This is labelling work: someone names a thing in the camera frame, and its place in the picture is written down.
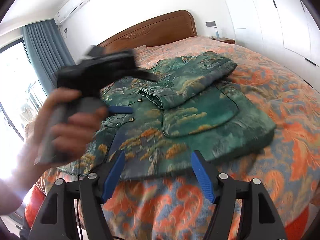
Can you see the brown wooden headboard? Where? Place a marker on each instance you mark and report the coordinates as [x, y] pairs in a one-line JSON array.
[[155, 30]]

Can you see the white wardrobe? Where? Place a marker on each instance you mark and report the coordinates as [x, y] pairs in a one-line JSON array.
[[280, 22]]

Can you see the small bottle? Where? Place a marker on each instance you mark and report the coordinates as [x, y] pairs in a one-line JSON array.
[[216, 33]]

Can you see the window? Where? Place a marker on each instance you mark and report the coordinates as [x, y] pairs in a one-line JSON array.
[[17, 80]]

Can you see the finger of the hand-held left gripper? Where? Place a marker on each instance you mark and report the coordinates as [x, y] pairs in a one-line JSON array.
[[121, 110], [146, 74]]

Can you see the blue-grey curtain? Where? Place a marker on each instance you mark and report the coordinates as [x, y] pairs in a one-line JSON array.
[[47, 47]]

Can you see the red bed sheet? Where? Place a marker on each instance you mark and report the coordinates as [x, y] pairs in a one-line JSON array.
[[35, 202]]

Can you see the bed with orange floral bedspread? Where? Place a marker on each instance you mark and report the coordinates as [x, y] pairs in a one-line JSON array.
[[275, 120]]

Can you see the white air conditioner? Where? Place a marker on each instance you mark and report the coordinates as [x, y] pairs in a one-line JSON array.
[[72, 7]]

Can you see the dark wall switch panel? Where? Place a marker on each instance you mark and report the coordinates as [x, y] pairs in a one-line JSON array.
[[210, 24]]

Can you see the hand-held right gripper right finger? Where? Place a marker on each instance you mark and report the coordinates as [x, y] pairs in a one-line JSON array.
[[202, 177]]

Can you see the green patterned jacket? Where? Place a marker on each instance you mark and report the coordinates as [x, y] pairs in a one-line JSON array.
[[200, 115]]

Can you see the person's left hand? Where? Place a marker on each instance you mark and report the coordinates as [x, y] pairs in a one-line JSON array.
[[80, 127]]

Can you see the wooden nightstand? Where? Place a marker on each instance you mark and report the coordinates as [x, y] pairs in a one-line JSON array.
[[227, 40]]

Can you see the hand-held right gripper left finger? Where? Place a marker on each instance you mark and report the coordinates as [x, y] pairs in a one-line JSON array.
[[113, 180]]

